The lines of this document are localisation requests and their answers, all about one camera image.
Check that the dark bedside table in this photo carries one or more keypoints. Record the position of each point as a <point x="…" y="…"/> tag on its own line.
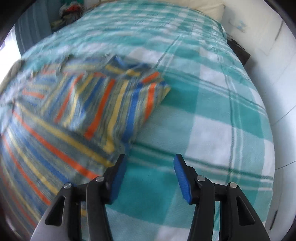
<point x="239" y="51"/>

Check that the cream headboard pillow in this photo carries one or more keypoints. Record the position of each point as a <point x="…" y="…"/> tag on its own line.
<point x="212" y="8"/>

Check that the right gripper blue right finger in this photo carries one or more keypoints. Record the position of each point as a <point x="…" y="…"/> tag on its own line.
<point x="238" y="218"/>

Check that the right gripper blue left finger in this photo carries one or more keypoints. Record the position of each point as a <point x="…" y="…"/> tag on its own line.
<point x="61" y="220"/>

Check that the white wardrobe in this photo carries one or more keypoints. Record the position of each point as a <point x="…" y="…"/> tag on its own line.
<point x="272" y="68"/>

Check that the teal white plaid bedspread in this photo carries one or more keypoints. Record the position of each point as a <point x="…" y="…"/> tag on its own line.
<point x="213" y="115"/>

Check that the multicolour striped knit shirt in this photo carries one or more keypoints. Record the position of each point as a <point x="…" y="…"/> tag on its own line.
<point x="69" y="122"/>

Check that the pile of colourful clothes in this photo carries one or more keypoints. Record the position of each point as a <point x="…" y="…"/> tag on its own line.
<point x="63" y="13"/>

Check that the blue-grey curtain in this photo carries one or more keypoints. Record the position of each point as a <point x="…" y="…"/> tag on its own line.
<point x="32" y="26"/>

